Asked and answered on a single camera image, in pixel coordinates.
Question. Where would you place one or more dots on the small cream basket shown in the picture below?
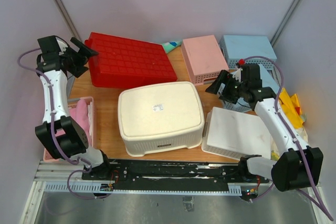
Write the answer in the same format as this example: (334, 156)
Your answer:
(234, 134)

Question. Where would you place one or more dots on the aluminium frame rail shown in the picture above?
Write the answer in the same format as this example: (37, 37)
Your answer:
(54, 172)

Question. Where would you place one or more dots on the green blue soft toy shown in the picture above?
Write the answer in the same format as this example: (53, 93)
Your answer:
(171, 45)

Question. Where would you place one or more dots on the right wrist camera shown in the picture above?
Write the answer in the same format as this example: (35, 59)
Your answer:
(237, 74)

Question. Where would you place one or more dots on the red tray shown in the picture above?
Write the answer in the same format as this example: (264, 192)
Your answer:
(125, 63)

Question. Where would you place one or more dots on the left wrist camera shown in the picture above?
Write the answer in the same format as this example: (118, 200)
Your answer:
(62, 45)

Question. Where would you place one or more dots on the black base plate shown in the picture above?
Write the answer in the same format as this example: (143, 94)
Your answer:
(173, 177)

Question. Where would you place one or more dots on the large cream basket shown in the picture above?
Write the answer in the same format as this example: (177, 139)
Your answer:
(160, 117)

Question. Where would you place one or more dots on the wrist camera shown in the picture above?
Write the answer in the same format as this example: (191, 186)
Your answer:
(237, 74)
(62, 45)

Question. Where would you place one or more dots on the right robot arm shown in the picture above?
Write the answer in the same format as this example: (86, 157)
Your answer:
(299, 165)

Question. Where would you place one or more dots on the blue perforated basket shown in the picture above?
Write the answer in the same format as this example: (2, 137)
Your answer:
(237, 47)
(241, 105)

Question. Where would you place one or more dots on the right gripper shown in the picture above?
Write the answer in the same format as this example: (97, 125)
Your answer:
(223, 76)

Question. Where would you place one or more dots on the pink towel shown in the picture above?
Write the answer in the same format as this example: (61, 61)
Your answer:
(81, 112)

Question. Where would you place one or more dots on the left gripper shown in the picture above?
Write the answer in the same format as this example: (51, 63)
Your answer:
(82, 56)

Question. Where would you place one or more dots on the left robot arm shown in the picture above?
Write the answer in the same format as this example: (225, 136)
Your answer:
(73, 146)

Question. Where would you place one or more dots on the pink basket with towels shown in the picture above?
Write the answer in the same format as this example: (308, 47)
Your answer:
(47, 156)

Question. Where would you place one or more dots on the grey cable duct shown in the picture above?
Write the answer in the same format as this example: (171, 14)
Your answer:
(166, 186)

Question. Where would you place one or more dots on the pink perforated basket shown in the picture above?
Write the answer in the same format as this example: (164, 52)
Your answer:
(203, 58)

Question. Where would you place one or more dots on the printed white yellow cloth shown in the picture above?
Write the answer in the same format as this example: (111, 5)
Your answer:
(292, 109)

